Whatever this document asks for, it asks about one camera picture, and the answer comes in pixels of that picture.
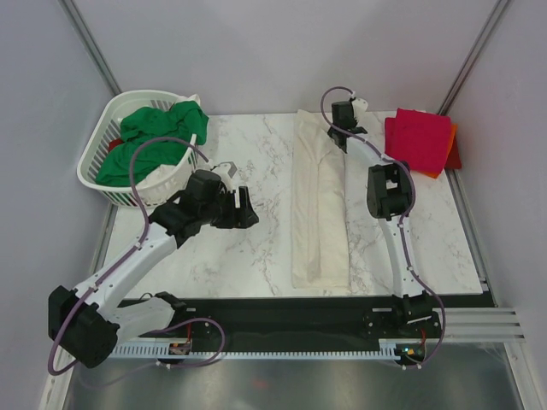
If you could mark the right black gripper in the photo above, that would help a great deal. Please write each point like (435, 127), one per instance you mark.
(354, 120)

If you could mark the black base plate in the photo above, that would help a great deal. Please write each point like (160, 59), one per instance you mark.
(329, 322)

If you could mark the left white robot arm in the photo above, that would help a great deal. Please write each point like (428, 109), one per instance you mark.
(88, 321)

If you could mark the white slotted cable duct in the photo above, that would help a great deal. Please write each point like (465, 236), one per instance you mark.
(161, 349)

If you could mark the folded dark red t shirt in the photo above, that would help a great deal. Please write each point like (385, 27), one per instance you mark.
(453, 161)

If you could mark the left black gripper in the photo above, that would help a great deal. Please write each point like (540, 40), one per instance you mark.
(241, 218)

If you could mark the right corner metal profile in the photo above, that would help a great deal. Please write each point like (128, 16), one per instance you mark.
(492, 22)

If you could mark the corner metal profile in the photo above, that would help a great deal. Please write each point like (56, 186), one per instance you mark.
(86, 37)
(492, 22)

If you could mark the red t shirt in basket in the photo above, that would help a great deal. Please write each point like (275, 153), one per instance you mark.
(114, 143)

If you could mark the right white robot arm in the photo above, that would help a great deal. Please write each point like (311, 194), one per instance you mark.
(390, 197)

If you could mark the left corner metal profile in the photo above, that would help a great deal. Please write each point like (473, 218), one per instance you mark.
(86, 37)

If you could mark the cream white t shirt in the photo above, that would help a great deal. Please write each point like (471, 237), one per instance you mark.
(319, 239)

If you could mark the folded magenta t shirt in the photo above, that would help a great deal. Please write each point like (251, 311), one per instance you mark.
(420, 139)

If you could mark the white plastic laundry basket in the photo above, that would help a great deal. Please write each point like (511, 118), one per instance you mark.
(108, 128)

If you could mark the white cloth in basket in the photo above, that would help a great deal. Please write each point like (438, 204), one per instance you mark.
(160, 174)

